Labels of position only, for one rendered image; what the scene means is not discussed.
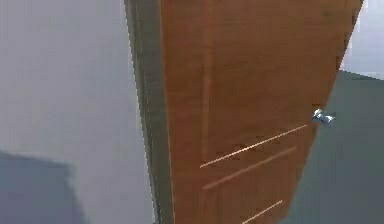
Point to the brown wooden room door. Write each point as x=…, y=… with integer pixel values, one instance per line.
x=246, y=83

